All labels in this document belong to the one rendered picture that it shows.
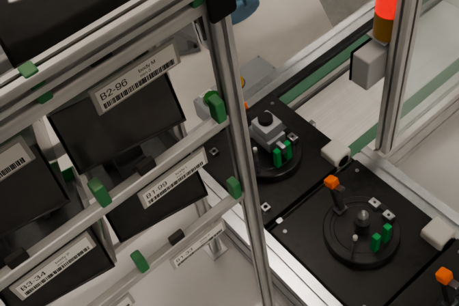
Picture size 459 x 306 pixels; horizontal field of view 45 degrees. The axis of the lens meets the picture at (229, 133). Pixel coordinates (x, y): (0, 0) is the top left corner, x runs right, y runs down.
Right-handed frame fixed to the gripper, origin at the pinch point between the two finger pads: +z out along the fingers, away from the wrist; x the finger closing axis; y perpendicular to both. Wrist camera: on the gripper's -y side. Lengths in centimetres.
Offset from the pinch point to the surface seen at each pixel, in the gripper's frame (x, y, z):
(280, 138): -27.7, 2.8, 7.1
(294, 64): -3.0, 19.1, 14.9
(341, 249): -51, 2, 15
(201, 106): -3.2, -5.8, 13.3
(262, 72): -1.3, 11.4, 14.1
